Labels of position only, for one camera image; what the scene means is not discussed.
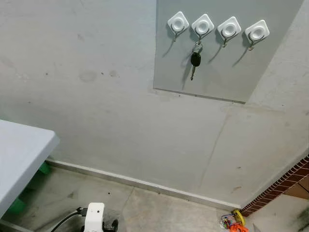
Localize white table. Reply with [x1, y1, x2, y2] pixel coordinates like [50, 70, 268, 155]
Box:
[0, 119, 60, 218]

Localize black-headed key on ring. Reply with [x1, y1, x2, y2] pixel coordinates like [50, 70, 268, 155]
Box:
[190, 41, 204, 81]

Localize grey wall board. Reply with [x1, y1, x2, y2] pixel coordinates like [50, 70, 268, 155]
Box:
[153, 0, 306, 104]

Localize red brick pattern strip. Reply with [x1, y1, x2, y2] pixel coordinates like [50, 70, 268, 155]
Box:
[241, 155, 309, 218]

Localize green table leg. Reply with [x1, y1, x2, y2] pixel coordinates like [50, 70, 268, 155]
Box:
[5, 161, 52, 216]

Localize white skirting board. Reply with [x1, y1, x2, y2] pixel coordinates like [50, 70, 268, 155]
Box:
[45, 159, 243, 212]

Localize white square wall hook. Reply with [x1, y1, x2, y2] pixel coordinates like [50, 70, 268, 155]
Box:
[167, 12, 190, 43]
[244, 20, 270, 52]
[217, 16, 241, 48]
[191, 14, 215, 42]

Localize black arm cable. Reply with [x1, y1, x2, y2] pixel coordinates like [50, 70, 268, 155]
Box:
[50, 207, 88, 232]

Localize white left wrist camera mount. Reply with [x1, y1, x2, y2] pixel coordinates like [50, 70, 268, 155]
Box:
[83, 203, 106, 232]

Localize yellow orange key bunch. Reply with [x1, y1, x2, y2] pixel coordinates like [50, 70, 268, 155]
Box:
[220, 209, 250, 232]

